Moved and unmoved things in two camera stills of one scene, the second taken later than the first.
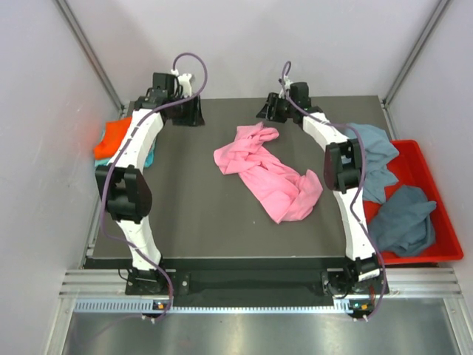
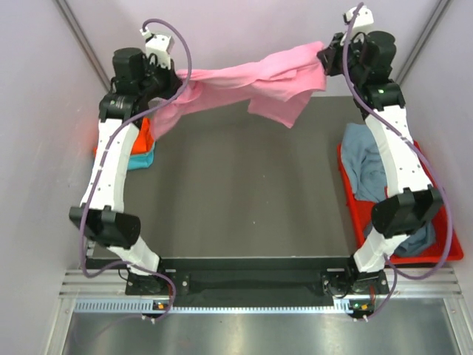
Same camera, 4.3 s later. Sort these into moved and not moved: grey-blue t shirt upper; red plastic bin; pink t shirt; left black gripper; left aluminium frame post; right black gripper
Moved: left black gripper; pink t shirt; right black gripper
Not moved: red plastic bin; left aluminium frame post; grey-blue t shirt upper
